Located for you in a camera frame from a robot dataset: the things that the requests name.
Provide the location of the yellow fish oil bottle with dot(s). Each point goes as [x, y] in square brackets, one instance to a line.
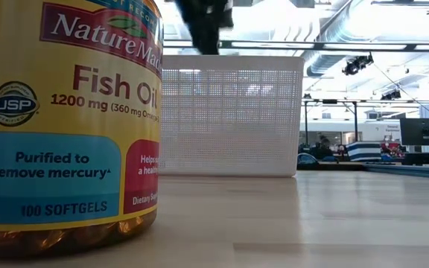
[69, 111]

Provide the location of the white perforated plastic basket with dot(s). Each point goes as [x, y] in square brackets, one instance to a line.
[233, 119]

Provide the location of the black overhead crossbar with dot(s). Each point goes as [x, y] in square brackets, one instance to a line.
[311, 45]

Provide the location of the black hanging spotlight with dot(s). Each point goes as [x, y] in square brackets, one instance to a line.
[356, 65]
[390, 95]

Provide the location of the dark blue chair back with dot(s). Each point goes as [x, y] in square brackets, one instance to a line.
[307, 161]

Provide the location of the person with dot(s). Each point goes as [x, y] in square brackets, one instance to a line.
[324, 149]

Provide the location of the blue white striped bag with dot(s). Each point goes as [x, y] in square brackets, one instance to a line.
[363, 150]

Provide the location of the red items on table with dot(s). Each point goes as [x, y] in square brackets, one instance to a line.
[391, 149]

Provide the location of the black background monitor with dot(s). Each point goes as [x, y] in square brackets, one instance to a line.
[423, 131]

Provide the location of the black background metal frame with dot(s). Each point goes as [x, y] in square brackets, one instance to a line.
[355, 123]

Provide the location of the black aluminium table frame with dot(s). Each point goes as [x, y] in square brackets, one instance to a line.
[408, 170]

